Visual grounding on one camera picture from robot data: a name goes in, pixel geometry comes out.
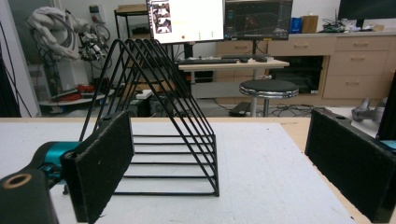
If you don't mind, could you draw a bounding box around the grey robot part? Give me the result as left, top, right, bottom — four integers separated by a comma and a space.
351, 96, 389, 123

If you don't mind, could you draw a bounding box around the black keyboard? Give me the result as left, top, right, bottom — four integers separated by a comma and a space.
178, 58, 239, 65

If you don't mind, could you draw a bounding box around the dark-screen computer monitor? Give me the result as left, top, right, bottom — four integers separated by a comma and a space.
223, 0, 294, 41

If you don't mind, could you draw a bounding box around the black monitor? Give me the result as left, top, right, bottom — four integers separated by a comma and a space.
337, 0, 396, 29

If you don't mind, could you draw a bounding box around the light wooden desk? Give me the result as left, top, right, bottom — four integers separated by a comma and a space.
177, 59, 290, 94

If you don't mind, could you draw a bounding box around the white-screen computer monitor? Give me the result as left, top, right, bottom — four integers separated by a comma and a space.
146, 0, 225, 45

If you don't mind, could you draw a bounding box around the brown cardboard box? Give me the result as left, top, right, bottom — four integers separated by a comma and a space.
301, 15, 319, 34

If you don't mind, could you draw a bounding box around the round black stool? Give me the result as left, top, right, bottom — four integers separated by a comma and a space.
238, 78, 300, 118

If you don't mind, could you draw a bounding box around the wooden drawer cabinet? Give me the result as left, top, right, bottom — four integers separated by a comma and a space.
216, 31, 396, 106

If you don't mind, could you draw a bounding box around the blue box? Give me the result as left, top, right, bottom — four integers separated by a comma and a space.
290, 17, 303, 35

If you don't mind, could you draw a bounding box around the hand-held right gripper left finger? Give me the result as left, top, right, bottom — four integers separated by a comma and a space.
60, 110, 135, 224

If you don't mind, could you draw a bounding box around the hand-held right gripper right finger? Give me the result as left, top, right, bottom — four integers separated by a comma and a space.
304, 108, 396, 224

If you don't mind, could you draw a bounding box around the black wire triangular rack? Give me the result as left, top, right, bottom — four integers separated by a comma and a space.
78, 38, 220, 198

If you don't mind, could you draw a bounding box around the white mat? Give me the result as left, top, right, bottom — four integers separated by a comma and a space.
0, 120, 357, 224

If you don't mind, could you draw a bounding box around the black metal shelf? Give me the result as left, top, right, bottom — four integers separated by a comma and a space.
113, 4, 150, 41

